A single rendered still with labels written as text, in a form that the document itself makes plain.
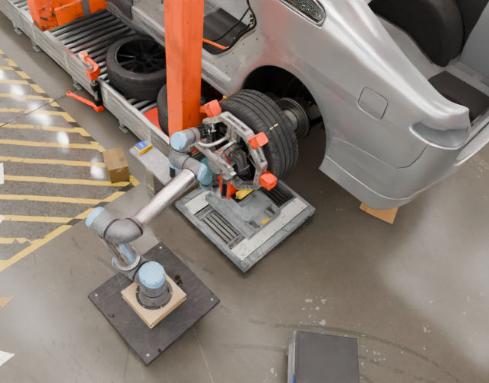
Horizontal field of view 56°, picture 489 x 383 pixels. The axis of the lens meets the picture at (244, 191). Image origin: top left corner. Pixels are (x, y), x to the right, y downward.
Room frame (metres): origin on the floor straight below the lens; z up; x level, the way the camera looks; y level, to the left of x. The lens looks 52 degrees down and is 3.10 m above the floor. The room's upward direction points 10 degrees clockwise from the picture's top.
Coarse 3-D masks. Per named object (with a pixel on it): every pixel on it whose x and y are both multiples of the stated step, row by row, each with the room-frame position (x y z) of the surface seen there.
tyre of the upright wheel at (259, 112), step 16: (240, 96) 2.26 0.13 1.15; (256, 96) 2.27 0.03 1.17; (240, 112) 2.10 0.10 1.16; (256, 112) 2.10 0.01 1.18; (272, 112) 2.14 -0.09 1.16; (256, 128) 2.01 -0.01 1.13; (272, 128) 2.04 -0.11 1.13; (288, 128) 2.10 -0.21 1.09; (272, 144) 1.96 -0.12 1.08; (288, 144) 2.03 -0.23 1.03; (272, 160) 1.91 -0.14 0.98; (288, 160) 1.99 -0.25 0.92; (240, 176) 2.06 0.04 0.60
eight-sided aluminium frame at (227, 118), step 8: (224, 112) 2.12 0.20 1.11; (208, 120) 2.15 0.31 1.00; (216, 120) 2.11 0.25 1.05; (224, 120) 2.06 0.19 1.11; (232, 120) 2.08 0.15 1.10; (232, 128) 2.02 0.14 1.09; (240, 128) 2.00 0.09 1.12; (248, 128) 2.01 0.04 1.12; (240, 136) 1.98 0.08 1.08; (248, 136) 1.96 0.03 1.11; (248, 144) 1.93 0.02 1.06; (256, 152) 1.94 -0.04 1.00; (256, 160) 1.88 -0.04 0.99; (264, 160) 1.90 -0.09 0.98; (256, 168) 1.87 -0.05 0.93; (264, 168) 1.88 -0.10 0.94; (256, 176) 1.87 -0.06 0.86; (232, 184) 1.98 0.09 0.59; (240, 184) 1.95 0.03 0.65; (248, 184) 1.91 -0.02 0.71; (256, 184) 1.86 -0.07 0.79
